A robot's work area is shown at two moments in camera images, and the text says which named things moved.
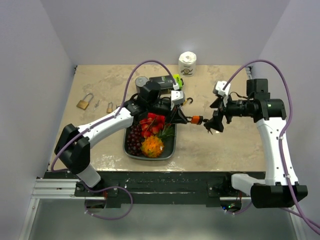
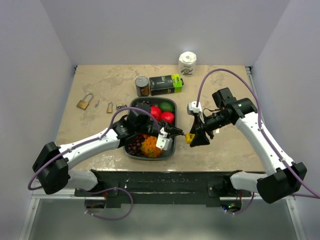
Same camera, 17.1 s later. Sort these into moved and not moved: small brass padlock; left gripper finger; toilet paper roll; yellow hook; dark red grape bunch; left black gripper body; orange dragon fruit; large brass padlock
Moved: left gripper finger; left black gripper body; yellow hook
Not moved: orange dragon fruit; toilet paper roll; dark red grape bunch; small brass padlock; large brass padlock
